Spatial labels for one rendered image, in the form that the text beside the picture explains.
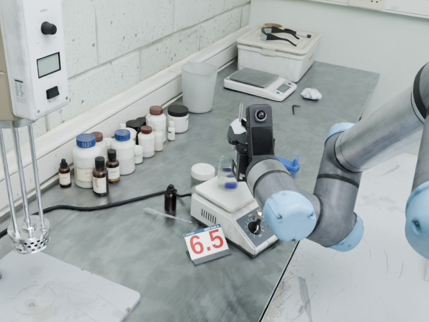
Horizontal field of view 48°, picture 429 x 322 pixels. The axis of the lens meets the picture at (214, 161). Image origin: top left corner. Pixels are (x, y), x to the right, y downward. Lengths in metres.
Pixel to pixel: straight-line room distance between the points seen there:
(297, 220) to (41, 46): 0.44
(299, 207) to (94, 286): 0.44
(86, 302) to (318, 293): 0.45
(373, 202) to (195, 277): 0.56
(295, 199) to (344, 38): 1.69
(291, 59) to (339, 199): 1.28
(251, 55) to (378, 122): 1.45
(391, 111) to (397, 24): 1.69
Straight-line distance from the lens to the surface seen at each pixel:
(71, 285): 0.98
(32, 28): 0.65
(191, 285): 0.98
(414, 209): 0.48
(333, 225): 0.82
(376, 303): 1.04
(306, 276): 1.04
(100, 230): 1.12
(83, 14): 1.34
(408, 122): 0.64
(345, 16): 2.37
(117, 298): 0.95
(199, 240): 1.05
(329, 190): 0.84
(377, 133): 0.70
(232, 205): 1.06
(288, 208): 0.74
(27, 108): 0.67
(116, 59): 1.50
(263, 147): 0.89
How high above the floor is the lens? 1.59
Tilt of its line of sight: 29 degrees down
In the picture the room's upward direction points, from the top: 5 degrees clockwise
